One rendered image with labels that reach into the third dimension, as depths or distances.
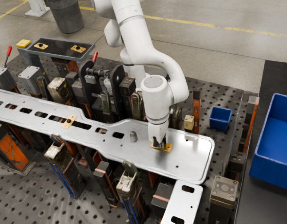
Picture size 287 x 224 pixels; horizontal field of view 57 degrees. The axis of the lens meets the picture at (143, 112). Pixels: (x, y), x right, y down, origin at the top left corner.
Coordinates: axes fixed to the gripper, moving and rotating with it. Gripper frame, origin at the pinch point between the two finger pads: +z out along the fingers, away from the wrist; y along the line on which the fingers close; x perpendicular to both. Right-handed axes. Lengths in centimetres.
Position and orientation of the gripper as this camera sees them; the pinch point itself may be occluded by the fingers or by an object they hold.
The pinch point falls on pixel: (161, 142)
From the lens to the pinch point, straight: 106.8
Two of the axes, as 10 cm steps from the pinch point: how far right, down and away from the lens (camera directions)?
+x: 9.1, 2.0, -3.5
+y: -3.9, 7.0, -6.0
